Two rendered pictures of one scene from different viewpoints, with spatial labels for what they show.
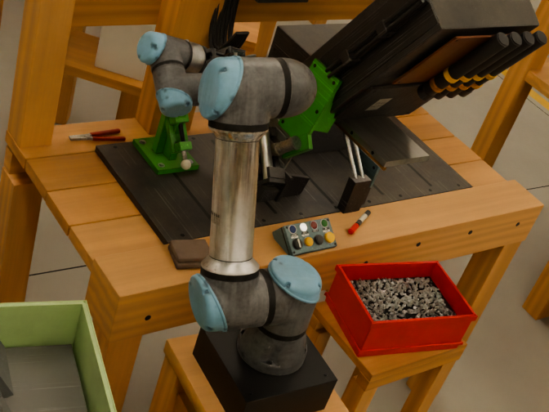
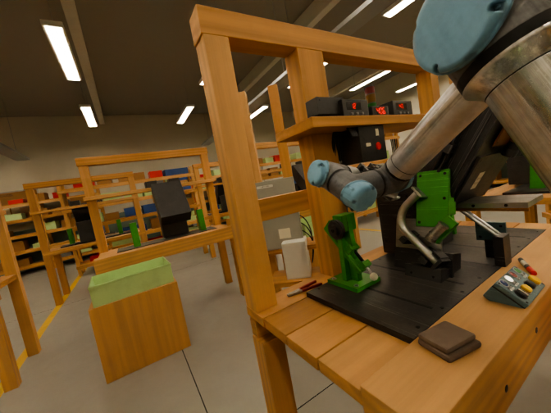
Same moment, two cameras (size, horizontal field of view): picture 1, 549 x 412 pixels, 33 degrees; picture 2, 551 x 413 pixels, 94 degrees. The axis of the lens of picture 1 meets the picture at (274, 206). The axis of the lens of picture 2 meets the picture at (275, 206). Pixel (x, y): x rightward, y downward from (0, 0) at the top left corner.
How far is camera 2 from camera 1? 1.55 m
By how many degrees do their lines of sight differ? 31
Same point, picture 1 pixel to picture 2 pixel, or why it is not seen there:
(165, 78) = (343, 179)
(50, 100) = (265, 270)
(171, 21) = (317, 198)
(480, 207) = not seen: outside the picture
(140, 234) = (380, 342)
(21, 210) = (275, 363)
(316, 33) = not seen: hidden behind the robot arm
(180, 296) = (479, 398)
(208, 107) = (472, 25)
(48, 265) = (305, 397)
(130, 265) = (402, 378)
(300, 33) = not seen: hidden behind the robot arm
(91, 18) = (271, 213)
